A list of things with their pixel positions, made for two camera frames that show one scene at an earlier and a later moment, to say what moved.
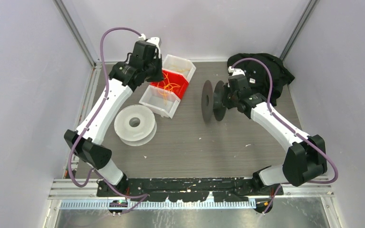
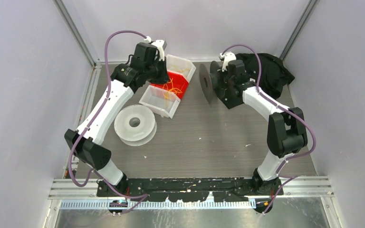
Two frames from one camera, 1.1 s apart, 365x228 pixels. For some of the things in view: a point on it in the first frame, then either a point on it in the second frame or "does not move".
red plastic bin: (175, 83) does not move
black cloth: (257, 74) does not move
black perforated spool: (212, 101) -> (209, 83)
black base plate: (189, 190) does not move
